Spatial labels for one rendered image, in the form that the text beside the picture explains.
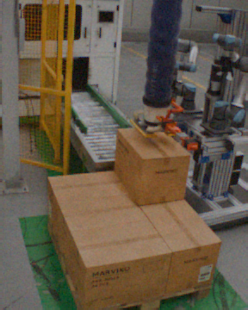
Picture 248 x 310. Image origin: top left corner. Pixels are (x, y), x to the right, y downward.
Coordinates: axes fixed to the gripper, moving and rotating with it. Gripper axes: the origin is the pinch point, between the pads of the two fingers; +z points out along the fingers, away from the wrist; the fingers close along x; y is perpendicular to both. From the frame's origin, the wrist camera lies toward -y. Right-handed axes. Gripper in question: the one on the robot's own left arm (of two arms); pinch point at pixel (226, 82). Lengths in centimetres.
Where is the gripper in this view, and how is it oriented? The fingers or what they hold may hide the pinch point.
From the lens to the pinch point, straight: 318.8
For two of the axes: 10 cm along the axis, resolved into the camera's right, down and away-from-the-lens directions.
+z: -0.8, 9.1, 4.1
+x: 4.0, 4.0, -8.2
